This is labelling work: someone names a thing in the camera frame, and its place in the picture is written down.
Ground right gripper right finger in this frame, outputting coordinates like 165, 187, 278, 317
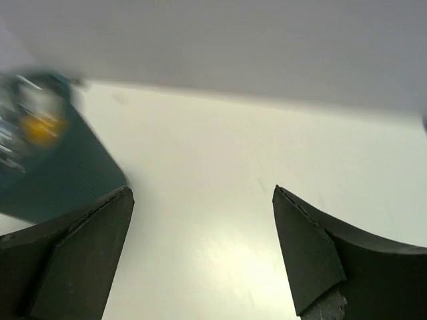
272, 187, 426, 319

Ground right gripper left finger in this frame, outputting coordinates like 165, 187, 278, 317
1, 187, 134, 319

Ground orange juice bottle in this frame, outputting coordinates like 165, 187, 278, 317
18, 114, 68, 148

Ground dark green plastic bin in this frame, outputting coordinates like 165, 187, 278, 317
1, 70, 127, 223

